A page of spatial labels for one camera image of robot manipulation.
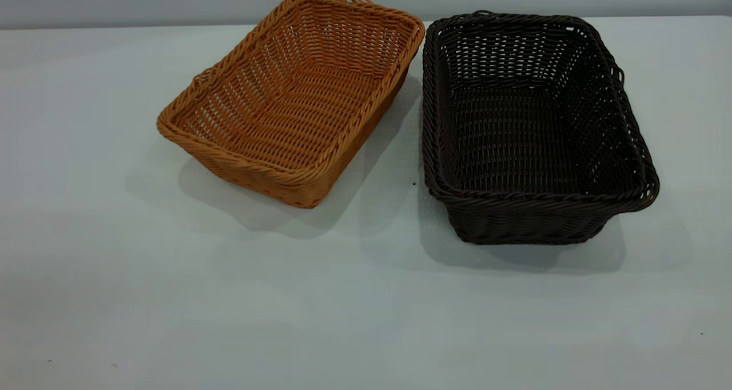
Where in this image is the orange-brown wicker basket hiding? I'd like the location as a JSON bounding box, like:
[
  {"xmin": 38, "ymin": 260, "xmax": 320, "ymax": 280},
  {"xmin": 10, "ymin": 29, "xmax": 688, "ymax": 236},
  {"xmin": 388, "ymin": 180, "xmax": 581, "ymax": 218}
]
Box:
[{"xmin": 156, "ymin": 0, "xmax": 426, "ymax": 209}]

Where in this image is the dark brown wicker basket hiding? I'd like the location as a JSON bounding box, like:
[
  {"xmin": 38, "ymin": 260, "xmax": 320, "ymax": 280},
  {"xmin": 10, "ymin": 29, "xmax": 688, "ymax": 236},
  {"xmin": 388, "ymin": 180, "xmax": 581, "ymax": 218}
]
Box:
[{"xmin": 421, "ymin": 11, "xmax": 661, "ymax": 245}]

